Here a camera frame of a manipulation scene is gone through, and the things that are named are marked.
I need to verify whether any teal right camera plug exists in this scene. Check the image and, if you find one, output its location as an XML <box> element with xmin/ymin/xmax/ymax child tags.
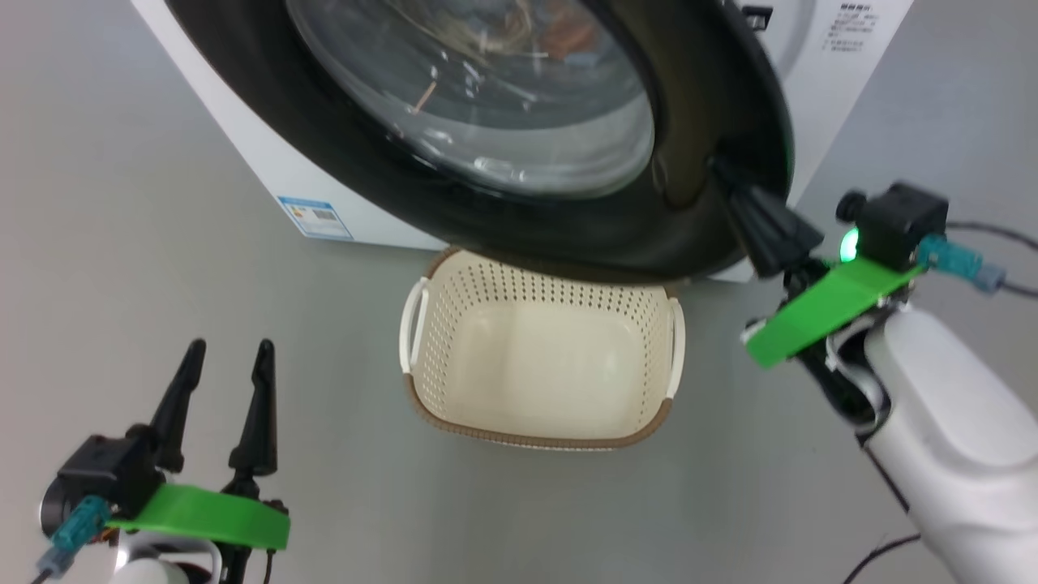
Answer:
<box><xmin>916</xmin><ymin>235</ymin><xmax>1007</xmax><ymax>294</ymax></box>

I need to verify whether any white front-load washing machine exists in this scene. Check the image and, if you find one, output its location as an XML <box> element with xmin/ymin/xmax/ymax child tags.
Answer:
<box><xmin>130</xmin><ymin>0</ymin><xmax>916</xmax><ymax>283</ymax></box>

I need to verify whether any black round glass washer door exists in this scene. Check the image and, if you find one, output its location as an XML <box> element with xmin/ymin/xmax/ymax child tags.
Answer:
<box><xmin>166</xmin><ymin>0</ymin><xmax>796</xmax><ymax>285</ymax></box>

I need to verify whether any cream perforated laundry basket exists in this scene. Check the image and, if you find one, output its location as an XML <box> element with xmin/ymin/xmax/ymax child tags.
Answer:
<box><xmin>399</xmin><ymin>247</ymin><xmax>687</xmax><ymax>452</ymax></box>

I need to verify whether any teal camera plug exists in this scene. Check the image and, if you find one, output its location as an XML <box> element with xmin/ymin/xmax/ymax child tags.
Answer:
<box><xmin>916</xmin><ymin>235</ymin><xmax>1007</xmax><ymax>294</ymax></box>
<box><xmin>36</xmin><ymin>496</ymin><xmax>110</xmax><ymax>573</ymax></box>

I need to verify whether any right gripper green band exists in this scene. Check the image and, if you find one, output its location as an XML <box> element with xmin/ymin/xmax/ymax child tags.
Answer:
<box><xmin>712</xmin><ymin>156</ymin><xmax>921</xmax><ymax>427</ymax></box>

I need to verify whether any blue energy label sticker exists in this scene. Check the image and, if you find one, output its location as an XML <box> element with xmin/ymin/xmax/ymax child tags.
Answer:
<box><xmin>277</xmin><ymin>195</ymin><xmax>353</xmax><ymax>241</ymax></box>

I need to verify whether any teal left camera plug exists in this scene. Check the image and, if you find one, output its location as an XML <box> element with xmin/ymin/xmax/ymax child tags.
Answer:
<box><xmin>36</xmin><ymin>496</ymin><xmax>110</xmax><ymax>573</ymax></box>

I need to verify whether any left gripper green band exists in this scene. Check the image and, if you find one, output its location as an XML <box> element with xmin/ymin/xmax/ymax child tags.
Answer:
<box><xmin>105</xmin><ymin>339</ymin><xmax>291</xmax><ymax>584</ymax></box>

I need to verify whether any thin black cable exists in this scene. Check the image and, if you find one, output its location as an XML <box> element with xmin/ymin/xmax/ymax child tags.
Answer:
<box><xmin>842</xmin><ymin>531</ymin><xmax>922</xmax><ymax>584</ymax></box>

